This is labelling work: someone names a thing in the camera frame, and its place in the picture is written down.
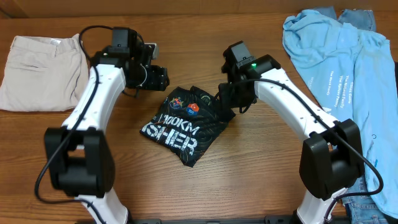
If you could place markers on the blue denim jeans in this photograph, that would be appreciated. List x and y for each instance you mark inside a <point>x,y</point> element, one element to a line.
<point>360,209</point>

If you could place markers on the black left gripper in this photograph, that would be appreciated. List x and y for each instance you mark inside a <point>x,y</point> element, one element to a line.
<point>158,74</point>

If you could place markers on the light blue t-shirt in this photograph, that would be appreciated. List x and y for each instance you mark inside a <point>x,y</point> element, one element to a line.
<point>351,73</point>

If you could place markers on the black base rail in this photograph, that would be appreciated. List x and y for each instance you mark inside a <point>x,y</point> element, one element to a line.
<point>211,221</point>

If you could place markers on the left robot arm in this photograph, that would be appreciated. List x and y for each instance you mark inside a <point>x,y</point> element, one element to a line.
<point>79,160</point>

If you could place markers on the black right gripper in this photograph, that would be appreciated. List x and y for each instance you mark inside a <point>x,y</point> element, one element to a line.
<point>227,103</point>

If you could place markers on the folded beige trousers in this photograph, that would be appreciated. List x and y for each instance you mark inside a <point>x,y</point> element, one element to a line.
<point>43,74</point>

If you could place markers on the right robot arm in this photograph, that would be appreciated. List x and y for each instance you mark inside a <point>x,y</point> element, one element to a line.
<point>331,150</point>

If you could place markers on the black patterned cycling jersey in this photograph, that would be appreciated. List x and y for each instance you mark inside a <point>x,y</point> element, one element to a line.
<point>187,123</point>

